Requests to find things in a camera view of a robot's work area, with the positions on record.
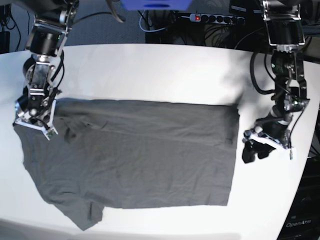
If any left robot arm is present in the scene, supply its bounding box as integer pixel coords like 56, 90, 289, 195
242, 0, 310, 164

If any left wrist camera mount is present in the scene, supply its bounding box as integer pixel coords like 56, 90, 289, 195
13, 96, 59, 141

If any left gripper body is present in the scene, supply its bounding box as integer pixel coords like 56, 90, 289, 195
243, 139, 275, 153

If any grey T-shirt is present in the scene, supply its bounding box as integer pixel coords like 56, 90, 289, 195
14, 99, 240, 230

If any white cable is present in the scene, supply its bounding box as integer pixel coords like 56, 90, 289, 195
139, 9, 168, 32

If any black OpenArm case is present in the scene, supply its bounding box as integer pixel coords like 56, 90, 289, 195
277, 156, 320, 240

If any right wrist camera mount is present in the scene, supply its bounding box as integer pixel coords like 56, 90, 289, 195
242, 125, 296, 161

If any black power strip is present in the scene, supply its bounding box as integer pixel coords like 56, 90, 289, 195
187, 13, 246, 26

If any blue plastic box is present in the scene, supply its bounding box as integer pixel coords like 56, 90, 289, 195
120, 0, 192, 11

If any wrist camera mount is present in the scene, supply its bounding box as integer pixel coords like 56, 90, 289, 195
13, 96, 59, 141
242, 125, 296, 161

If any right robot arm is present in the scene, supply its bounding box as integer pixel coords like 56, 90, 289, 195
14, 0, 79, 125

